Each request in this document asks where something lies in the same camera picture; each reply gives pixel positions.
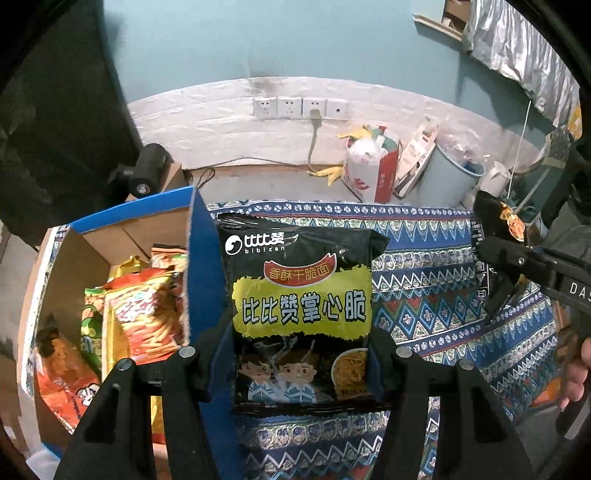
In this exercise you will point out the white cardboard packaging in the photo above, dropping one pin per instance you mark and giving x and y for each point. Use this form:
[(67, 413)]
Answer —
[(415, 157)]

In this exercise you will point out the gold snack packet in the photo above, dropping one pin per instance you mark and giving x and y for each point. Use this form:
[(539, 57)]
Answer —
[(131, 265)]

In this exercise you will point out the pale blue trash bin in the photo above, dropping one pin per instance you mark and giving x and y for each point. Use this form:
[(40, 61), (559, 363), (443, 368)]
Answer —
[(445, 180)]

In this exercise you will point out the wooden frame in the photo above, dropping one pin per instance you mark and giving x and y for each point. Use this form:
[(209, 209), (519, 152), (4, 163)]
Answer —
[(438, 23)]

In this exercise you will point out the black yellow noodle snack packet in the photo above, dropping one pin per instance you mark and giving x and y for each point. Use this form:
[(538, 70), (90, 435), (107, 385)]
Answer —
[(300, 277)]

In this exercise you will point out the green snack packet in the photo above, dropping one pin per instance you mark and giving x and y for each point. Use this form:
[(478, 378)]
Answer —
[(92, 332)]

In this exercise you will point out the black packet with orange print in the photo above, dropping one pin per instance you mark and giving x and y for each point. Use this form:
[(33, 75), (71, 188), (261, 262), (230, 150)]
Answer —
[(501, 217)]

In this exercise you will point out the banana peel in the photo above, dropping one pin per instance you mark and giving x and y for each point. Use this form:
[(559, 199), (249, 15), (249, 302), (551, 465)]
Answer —
[(328, 174), (354, 134)]

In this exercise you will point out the red orange fries snack packet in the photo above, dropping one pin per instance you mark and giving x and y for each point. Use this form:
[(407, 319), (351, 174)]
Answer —
[(147, 314)]

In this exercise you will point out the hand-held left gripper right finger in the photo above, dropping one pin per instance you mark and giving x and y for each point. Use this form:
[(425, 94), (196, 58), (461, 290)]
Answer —
[(376, 374)]

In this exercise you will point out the silver foil curtain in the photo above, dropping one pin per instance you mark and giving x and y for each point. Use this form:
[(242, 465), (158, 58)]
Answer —
[(521, 50)]

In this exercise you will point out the white red carton box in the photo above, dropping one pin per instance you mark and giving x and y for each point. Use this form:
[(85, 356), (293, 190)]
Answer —
[(378, 175)]

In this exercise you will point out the black cylindrical camera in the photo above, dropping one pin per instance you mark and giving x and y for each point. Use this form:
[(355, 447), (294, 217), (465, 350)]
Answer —
[(147, 168)]

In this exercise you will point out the orange patterned snack packet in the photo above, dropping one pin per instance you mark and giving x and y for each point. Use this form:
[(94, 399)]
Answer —
[(168, 258)]

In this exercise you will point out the blue cardboard box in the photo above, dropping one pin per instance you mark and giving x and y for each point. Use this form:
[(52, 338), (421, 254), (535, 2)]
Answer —
[(203, 258)]

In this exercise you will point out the white wall socket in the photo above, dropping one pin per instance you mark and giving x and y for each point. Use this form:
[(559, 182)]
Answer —
[(338, 109), (308, 104), (290, 107), (265, 108)]

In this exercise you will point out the blue patterned cloth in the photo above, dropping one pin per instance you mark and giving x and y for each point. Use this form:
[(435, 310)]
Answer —
[(429, 295)]

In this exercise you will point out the white electric kettle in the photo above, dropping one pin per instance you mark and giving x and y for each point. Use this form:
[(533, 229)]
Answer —
[(495, 180)]

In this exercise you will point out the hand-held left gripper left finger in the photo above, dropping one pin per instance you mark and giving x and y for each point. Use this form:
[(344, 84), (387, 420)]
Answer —
[(221, 350)]

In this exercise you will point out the person's right hand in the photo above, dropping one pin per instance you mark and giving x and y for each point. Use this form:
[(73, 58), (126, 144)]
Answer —
[(579, 378)]

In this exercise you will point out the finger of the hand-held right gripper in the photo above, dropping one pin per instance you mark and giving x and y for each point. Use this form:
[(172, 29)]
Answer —
[(512, 258), (503, 295)]

